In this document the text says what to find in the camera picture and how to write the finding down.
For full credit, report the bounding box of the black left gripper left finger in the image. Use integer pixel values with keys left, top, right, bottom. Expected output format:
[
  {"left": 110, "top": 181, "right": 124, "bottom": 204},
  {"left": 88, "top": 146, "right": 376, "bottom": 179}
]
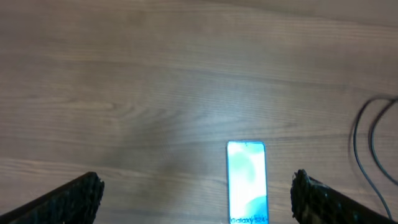
[{"left": 1, "top": 172, "right": 104, "bottom": 224}]

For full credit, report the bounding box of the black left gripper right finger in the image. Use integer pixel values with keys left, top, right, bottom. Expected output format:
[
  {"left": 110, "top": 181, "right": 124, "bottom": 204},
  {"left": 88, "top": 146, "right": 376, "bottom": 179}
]
[{"left": 290, "top": 169, "right": 397, "bottom": 224}]

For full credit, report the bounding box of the black charging cable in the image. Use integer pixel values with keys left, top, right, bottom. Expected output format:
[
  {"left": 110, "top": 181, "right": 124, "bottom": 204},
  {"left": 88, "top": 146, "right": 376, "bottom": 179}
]
[{"left": 352, "top": 96, "right": 398, "bottom": 220}]

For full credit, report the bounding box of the Samsung Galaxy smartphone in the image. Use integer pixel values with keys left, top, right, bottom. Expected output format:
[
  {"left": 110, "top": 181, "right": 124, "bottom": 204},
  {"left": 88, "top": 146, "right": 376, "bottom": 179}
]
[{"left": 226, "top": 141, "right": 269, "bottom": 224}]

